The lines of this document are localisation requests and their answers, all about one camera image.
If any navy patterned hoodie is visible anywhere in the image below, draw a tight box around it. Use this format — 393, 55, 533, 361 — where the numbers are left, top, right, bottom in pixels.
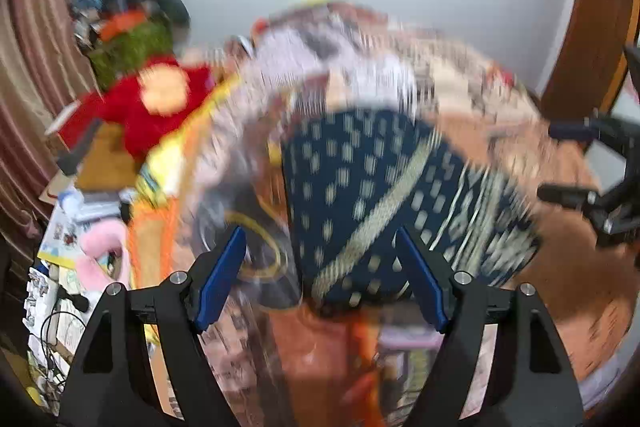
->
281, 107, 541, 312

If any pile of clothes on box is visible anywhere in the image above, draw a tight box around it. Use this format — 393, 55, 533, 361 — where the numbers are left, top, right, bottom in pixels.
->
66, 0, 149, 54

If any brown wooden door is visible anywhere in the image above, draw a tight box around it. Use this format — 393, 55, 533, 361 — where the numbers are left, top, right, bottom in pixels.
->
540, 0, 639, 120

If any pink plush toy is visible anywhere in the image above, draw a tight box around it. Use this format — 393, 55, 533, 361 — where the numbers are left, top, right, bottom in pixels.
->
75, 219, 131, 291

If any clutter pile beside bed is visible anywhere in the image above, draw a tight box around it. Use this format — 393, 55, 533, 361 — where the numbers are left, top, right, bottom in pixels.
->
23, 185, 134, 414

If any red plush toy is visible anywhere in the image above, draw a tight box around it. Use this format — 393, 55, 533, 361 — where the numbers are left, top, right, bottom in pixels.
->
52, 56, 216, 159

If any striped pink curtain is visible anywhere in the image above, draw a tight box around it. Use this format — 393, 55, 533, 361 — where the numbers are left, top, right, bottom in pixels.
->
1, 0, 96, 280

